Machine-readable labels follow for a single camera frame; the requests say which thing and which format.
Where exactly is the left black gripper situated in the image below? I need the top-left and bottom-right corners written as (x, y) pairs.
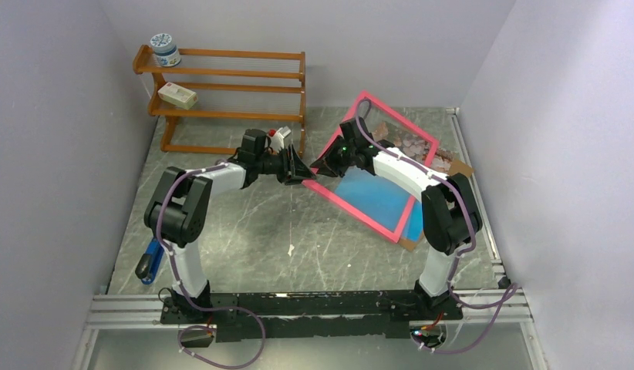
top-left (255, 145), bottom-right (315, 187)

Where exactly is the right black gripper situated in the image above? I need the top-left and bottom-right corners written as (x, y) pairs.
top-left (311, 136), bottom-right (356, 179)

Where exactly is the blue seascape photo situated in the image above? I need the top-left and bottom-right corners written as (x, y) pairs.
top-left (335, 121), bottom-right (430, 251)

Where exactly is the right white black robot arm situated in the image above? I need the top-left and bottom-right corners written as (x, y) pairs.
top-left (311, 118), bottom-right (483, 320)

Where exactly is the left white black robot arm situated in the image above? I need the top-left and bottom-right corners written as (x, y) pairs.
top-left (143, 126), bottom-right (315, 324)

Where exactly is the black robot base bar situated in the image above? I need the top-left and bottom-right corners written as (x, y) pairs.
top-left (160, 288), bottom-right (463, 342)

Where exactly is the wooden three-tier shelf rack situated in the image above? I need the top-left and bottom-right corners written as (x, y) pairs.
top-left (133, 45), bottom-right (307, 154)

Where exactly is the brown cardboard backing board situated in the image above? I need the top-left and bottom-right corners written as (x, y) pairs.
top-left (398, 149), bottom-right (474, 251)

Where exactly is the small white carton box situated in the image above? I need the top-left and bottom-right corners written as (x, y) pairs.
top-left (157, 82), bottom-right (198, 110)

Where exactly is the white blue-lidded jar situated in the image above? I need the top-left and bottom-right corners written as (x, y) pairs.
top-left (150, 33), bottom-right (181, 67)

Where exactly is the blue black stapler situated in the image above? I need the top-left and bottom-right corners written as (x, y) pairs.
top-left (135, 237), bottom-right (164, 285)

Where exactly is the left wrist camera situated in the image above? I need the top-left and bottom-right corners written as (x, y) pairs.
top-left (268, 126), bottom-right (292, 153)

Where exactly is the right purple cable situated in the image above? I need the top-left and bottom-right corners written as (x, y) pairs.
top-left (354, 99), bottom-right (519, 355)

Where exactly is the aluminium rail frame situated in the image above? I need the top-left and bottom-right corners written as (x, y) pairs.
top-left (71, 107), bottom-right (549, 370)

